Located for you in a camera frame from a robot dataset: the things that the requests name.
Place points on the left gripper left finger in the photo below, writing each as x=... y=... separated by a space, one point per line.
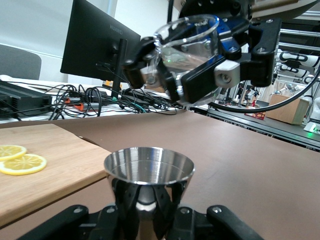
x=75 y=220

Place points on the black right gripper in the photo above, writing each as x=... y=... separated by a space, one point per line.
x=232 y=32

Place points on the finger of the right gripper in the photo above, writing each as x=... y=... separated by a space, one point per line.
x=131 y=72

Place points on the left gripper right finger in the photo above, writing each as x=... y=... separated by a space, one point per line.
x=225 y=222

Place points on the clear glass beaker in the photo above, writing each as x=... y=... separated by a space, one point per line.
x=175 y=57

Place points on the steel double jigger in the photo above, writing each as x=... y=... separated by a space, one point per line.
x=150 y=162

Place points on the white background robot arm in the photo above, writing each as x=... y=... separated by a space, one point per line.
x=316 y=107
x=300 y=57

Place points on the wooden cutting board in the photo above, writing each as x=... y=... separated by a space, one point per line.
x=50 y=190

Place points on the black computer monitor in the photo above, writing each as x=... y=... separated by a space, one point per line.
x=95 y=37

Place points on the brown table cover sheet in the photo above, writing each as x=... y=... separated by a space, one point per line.
x=250 y=175

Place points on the large cardboard box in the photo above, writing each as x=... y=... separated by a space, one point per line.
x=287 y=110

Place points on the lemon slice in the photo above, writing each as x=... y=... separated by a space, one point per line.
x=10 y=151
x=25 y=165

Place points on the black ribbed metal case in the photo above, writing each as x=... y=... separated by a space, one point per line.
x=22 y=100

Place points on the grey office chair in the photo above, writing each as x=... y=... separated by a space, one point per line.
x=17 y=62

